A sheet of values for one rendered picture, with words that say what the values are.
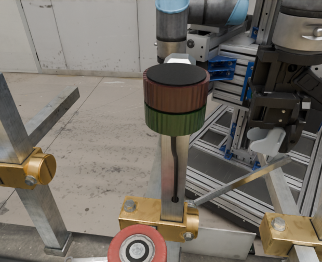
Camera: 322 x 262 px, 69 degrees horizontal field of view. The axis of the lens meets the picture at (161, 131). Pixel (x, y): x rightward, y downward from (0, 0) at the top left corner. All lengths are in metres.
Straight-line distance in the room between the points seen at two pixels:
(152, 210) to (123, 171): 1.32
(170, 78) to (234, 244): 0.41
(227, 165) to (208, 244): 1.01
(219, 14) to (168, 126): 0.50
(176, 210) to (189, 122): 0.21
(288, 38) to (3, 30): 3.58
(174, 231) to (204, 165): 1.08
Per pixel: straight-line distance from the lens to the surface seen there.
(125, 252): 0.35
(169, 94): 0.19
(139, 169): 1.74
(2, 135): 0.39
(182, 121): 0.20
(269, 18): 1.13
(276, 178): 0.55
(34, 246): 0.65
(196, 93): 0.20
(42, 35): 3.48
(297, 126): 0.40
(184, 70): 0.22
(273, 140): 0.44
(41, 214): 0.51
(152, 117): 0.21
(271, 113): 0.39
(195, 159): 1.51
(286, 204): 0.51
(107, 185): 1.67
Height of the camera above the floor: 1.22
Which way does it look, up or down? 35 degrees down
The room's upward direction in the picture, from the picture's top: straight up
